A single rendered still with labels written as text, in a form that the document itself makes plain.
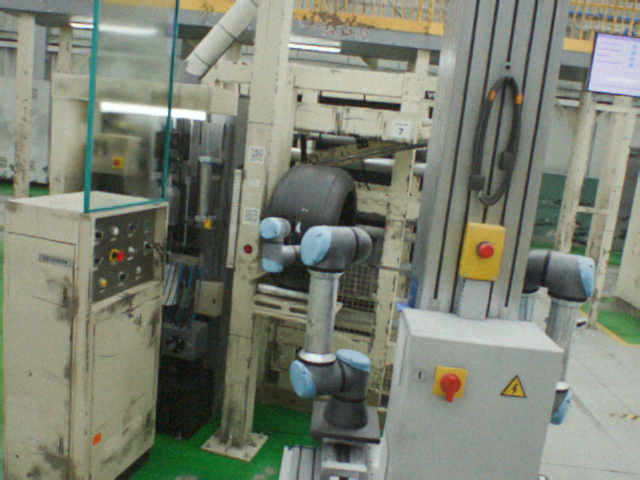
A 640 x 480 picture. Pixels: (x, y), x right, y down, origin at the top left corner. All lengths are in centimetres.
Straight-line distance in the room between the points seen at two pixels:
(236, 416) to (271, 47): 181
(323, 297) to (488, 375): 61
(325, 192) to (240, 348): 92
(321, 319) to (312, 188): 89
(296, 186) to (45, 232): 103
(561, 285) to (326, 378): 76
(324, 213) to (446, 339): 127
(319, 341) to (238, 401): 132
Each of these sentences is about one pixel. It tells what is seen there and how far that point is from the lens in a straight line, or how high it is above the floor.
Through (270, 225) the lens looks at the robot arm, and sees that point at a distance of 207.
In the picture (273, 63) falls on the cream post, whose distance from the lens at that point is 276.
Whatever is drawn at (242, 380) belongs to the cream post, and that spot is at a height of 39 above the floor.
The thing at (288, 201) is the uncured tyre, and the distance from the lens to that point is 253.
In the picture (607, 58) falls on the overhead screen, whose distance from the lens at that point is 632.
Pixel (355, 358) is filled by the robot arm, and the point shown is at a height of 95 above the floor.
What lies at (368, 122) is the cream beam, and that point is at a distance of 288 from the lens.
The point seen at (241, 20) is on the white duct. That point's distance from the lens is 318.
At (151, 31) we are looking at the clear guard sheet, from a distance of 252.
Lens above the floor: 163
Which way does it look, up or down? 10 degrees down
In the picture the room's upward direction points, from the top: 6 degrees clockwise
